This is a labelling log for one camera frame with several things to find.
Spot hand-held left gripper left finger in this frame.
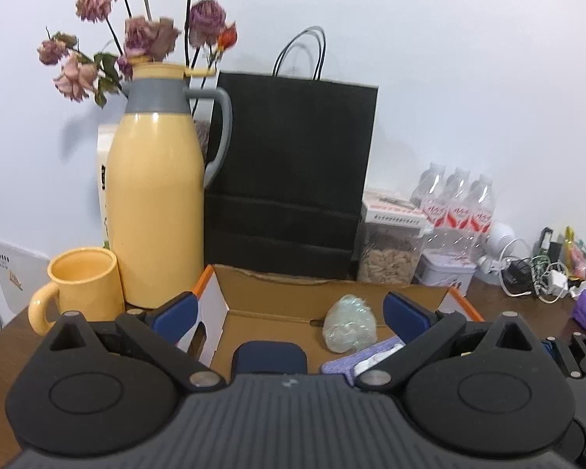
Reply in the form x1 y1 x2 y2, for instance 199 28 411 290
45 292 227 394

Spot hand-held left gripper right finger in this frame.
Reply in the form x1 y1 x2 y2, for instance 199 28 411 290
353 291 544 395

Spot clear plastic wrap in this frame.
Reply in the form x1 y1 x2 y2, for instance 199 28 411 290
322 294 378 354

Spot orange cardboard box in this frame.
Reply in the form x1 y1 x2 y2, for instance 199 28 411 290
190 264 486 388

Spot white printed tin box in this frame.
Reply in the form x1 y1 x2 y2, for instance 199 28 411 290
413 249 477 297

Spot clear nut container white lid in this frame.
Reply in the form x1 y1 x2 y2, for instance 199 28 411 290
356 186 433 285

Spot purple cloth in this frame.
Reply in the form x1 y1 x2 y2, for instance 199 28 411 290
319 335 407 383

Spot yellow mug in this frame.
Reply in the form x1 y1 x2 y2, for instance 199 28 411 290
27 247 127 337

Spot yellow and pink snack packets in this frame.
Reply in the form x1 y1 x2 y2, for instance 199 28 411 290
563 226 586 295

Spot navy blue case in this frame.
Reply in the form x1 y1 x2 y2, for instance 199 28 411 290
231 340 308 377

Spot black and green gadget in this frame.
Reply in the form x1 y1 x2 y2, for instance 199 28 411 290
532 227 563 261

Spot white round desk device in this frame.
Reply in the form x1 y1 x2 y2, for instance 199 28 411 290
477 222 517 275

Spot black paper bag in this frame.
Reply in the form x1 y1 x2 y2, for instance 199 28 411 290
203 25 380 283

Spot dried pink rose bouquet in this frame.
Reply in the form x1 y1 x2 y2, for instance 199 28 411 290
36 0 239 109

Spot tangle of charger cables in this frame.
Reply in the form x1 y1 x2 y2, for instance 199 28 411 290
497 238 575 304

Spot yellow thermos jug grey handle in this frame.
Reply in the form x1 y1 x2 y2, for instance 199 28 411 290
106 62 234 310

